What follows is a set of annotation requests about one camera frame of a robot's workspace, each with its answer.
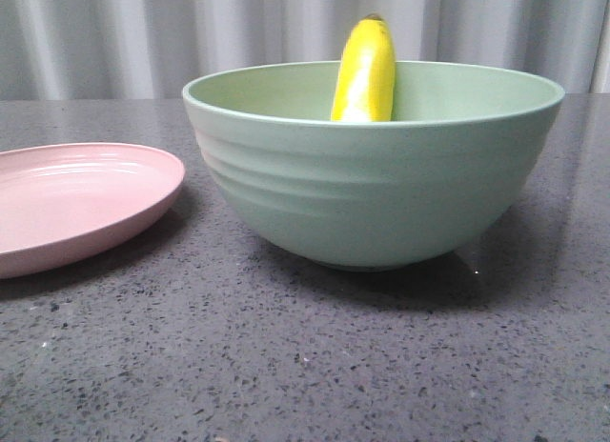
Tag yellow banana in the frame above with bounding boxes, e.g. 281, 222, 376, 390
331, 13, 397, 122

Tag pink plate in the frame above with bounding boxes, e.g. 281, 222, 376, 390
1, 142, 185, 278

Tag green ribbed bowl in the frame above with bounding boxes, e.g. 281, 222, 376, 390
181, 60, 566, 273

